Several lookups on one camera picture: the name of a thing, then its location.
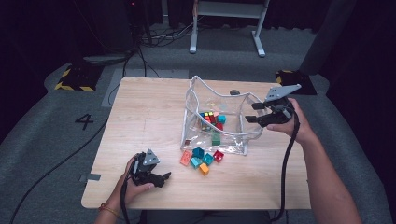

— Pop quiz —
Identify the left hand-held gripper black cable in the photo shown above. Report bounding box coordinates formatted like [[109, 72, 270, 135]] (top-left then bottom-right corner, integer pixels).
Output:
[[120, 155, 138, 224]]

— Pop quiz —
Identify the coral toy block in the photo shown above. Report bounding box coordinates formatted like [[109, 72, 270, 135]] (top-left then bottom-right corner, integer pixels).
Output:
[[179, 149, 194, 167]]

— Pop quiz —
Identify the grey tape strip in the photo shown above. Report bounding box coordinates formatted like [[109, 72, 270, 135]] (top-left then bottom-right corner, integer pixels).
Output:
[[78, 173, 102, 183]]

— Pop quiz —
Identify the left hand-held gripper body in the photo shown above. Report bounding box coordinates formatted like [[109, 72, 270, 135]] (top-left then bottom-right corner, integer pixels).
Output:
[[130, 147, 162, 187]]

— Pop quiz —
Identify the clear plastic zipper bag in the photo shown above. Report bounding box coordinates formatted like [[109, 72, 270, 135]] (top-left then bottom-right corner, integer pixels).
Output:
[[179, 75, 266, 157]]

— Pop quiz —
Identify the black floor cable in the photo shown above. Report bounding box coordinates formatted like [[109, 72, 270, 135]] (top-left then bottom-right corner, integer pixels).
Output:
[[7, 118, 110, 224], [106, 52, 132, 107]]

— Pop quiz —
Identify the black equipment stand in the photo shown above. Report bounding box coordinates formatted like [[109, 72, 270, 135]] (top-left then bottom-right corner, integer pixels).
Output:
[[125, 0, 153, 48]]

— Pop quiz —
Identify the multicoloured puzzle cube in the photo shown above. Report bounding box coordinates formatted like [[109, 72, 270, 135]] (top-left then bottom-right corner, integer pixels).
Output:
[[199, 111, 218, 129]]

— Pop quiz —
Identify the person's right hand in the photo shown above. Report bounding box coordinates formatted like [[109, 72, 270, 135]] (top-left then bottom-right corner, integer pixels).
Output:
[[265, 97, 317, 147]]

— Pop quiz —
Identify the red and gold bracelet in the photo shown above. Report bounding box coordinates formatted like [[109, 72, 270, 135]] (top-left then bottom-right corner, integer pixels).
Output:
[[98, 201, 120, 218]]

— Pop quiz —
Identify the hand-held gripper black cable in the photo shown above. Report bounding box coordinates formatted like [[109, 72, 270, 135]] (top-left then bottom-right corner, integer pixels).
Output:
[[269, 110, 302, 223], [120, 155, 138, 224]]

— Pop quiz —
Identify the right hand-held gripper black cable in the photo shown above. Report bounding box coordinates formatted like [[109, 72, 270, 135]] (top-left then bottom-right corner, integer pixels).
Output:
[[269, 110, 302, 223]]

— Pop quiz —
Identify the white metal desk frame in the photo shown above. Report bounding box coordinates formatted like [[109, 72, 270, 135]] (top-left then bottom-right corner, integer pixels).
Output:
[[189, 0, 271, 59]]

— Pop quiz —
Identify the person's left hand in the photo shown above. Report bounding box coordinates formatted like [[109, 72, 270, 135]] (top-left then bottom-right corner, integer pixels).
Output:
[[106, 154, 156, 211]]

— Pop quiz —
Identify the black yellow striped stand base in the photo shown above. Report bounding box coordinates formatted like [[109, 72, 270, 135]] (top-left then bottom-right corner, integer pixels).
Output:
[[275, 69, 318, 96], [54, 63, 104, 92]]

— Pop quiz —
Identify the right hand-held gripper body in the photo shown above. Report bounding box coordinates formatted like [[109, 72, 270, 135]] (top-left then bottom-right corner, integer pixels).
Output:
[[259, 83, 303, 129]]

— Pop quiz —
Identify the grey slanted post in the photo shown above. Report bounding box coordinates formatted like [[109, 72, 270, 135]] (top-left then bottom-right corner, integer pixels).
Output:
[[298, 0, 359, 76]]

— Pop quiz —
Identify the grey flat stand base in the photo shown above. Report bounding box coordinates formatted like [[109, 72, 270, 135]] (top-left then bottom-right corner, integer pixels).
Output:
[[82, 53, 134, 67]]

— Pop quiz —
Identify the person's dark clothed lap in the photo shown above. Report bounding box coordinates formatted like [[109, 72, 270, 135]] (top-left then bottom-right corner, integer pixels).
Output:
[[139, 210, 272, 224]]

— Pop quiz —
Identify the tangle of floor cables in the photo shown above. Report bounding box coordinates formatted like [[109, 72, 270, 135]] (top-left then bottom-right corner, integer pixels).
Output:
[[139, 18, 200, 49]]

